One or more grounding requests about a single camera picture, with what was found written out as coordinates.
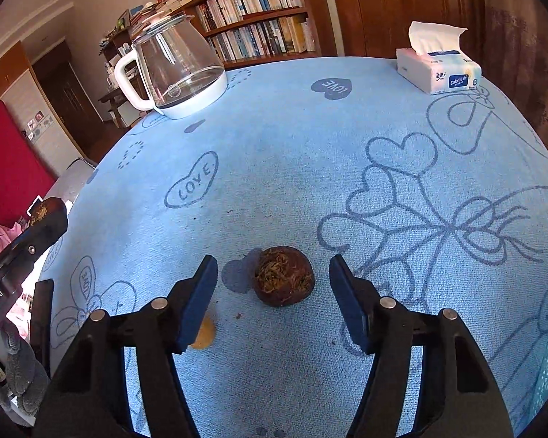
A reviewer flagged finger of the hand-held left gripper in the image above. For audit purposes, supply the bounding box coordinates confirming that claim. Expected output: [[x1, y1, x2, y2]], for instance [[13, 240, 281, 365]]
[[30, 278, 54, 377]]

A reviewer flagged purple sheer curtain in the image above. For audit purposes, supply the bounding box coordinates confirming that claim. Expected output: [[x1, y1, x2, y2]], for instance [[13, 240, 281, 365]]
[[479, 0, 548, 169]]

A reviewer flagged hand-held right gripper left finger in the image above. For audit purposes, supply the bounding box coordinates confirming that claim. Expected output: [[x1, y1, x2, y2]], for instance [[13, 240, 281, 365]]
[[32, 254, 218, 438]]

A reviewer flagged glass kettle with white handle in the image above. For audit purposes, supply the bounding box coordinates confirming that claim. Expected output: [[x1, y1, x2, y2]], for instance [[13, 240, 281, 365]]
[[113, 11, 229, 120]]

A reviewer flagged person's left hand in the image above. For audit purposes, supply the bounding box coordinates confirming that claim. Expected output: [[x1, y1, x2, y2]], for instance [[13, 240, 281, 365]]
[[2, 322, 51, 416]]

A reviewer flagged white tissue pack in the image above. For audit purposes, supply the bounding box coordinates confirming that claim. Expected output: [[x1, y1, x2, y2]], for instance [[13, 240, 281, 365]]
[[396, 20, 482, 96]]

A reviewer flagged red fabric panel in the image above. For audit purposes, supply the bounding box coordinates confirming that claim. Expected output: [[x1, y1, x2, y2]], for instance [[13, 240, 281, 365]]
[[0, 100, 58, 265]]

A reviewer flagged dark wooden side shelf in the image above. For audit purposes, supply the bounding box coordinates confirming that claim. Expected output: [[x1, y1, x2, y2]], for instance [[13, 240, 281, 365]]
[[98, 32, 138, 128]]

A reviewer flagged wooden bookshelf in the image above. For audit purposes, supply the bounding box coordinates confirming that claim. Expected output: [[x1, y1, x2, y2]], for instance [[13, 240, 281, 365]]
[[128, 0, 323, 71]]

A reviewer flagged brown round fruit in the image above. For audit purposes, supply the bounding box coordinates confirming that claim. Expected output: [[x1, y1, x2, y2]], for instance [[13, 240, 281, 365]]
[[251, 245, 316, 308]]

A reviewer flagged blue printed tablecloth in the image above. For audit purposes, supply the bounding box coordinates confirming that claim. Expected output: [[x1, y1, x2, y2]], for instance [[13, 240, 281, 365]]
[[37, 56, 548, 438]]

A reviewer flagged brown wooden door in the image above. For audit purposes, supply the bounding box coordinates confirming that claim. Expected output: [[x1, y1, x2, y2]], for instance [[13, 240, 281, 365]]
[[324, 0, 489, 60]]

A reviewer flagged small yellow fruit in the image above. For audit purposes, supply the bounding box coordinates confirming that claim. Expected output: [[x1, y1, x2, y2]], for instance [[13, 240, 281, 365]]
[[188, 317, 217, 351]]

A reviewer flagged dark brown wardrobe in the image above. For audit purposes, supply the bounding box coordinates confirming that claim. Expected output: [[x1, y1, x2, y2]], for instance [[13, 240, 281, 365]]
[[32, 41, 103, 156]]

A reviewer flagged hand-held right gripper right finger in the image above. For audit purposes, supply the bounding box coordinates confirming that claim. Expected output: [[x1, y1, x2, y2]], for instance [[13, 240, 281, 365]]
[[329, 254, 514, 438]]

